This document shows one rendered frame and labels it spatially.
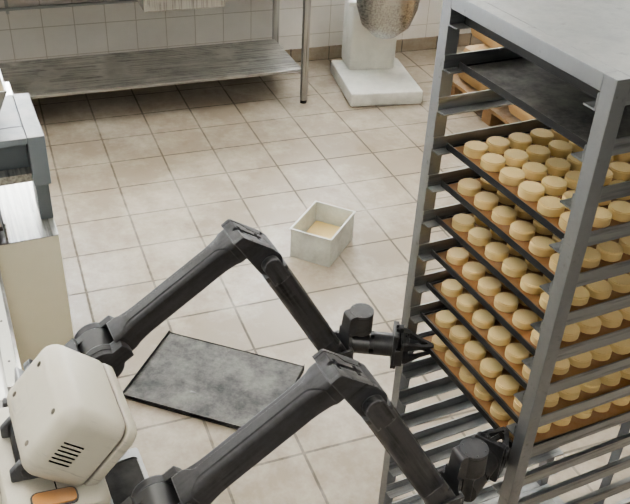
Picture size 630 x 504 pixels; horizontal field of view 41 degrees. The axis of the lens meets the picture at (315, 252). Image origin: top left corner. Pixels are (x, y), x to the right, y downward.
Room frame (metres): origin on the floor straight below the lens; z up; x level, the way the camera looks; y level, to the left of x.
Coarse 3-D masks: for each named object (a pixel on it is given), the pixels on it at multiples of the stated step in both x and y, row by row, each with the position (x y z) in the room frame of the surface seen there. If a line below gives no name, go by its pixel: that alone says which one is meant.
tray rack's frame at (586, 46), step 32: (480, 0) 1.56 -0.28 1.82; (512, 0) 1.57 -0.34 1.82; (544, 0) 1.58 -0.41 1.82; (576, 0) 1.59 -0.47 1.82; (608, 0) 1.60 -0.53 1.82; (512, 32) 1.43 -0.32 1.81; (544, 32) 1.40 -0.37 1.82; (576, 32) 1.41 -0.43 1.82; (608, 32) 1.42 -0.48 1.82; (576, 64) 1.28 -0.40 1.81; (608, 64) 1.26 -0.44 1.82; (544, 480) 1.88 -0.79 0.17; (608, 480) 1.69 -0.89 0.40
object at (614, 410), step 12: (432, 336) 1.61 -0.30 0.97; (432, 348) 1.56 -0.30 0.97; (444, 360) 1.52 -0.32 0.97; (456, 372) 1.48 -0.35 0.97; (468, 384) 1.44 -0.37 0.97; (612, 408) 1.40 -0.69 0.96; (624, 408) 1.40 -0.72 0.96; (576, 420) 1.35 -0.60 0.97; (588, 420) 1.35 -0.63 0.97; (600, 420) 1.36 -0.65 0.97; (552, 432) 1.31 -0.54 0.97; (564, 432) 1.31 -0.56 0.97
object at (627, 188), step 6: (606, 186) 1.26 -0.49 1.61; (612, 186) 1.26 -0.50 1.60; (618, 186) 1.27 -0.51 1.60; (624, 186) 1.28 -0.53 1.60; (606, 192) 1.26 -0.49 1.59; (612, 192) 1.27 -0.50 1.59; (618, 192) 1.27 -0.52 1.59; (624, 192) 1.28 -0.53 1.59; (570, 198) 1.26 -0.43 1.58; (600, 198) 1.25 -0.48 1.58; (606, 198) 1.26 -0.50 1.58; (612, 198) 1.27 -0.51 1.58; (564, 204) 1.24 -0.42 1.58; (570, 204) 1.23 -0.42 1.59
